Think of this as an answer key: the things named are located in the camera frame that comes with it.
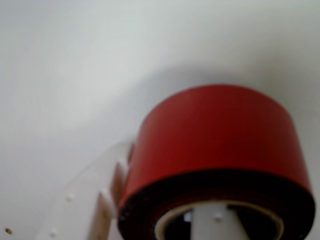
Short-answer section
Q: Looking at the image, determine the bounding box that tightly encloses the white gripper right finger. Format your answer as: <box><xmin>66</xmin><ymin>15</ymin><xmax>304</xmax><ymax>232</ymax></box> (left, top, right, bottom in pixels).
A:
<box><xmin>191</xmin><ymin>202</ymin><xmax>251</xmax><ymax>240</ymax></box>

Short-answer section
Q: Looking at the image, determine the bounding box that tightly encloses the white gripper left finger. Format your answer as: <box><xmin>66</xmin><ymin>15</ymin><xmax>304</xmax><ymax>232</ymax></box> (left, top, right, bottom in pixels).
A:
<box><xmin>34</xmin><ymin>141</ymin><xmax>136</xmax><ymax>240</ymax></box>

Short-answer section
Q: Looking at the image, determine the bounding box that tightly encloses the red tape roll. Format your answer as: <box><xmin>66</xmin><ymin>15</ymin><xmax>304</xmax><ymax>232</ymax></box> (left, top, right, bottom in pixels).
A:
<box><xmin>117</xmin><ymin>84</ymin><xmax>317</xmax><ymax>240</ymax></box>

